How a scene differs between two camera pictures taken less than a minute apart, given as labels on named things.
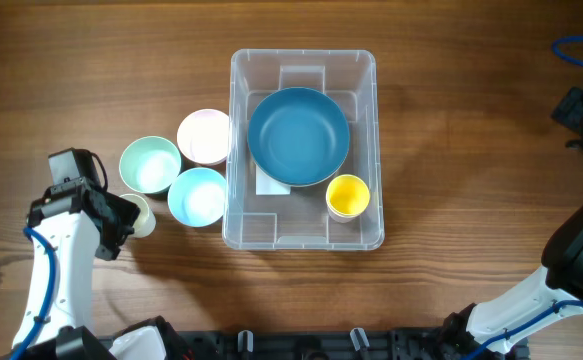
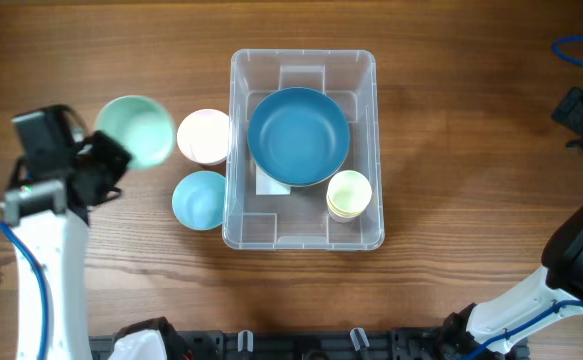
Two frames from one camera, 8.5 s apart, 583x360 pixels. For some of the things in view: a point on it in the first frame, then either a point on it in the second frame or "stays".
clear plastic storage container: x=303 y=165 stays
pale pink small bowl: x=203 y=137 stays
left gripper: x=109 y=250 → x=118 y=153
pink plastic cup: x=344 y=218 stays
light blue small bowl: x=196 y=197 stays
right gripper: x=573 y=107 stays
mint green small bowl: x=150 y=164 → x=139 y=125
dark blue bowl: x=298 y=136 stays
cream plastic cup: x=145 y=222 → x=349 y=192
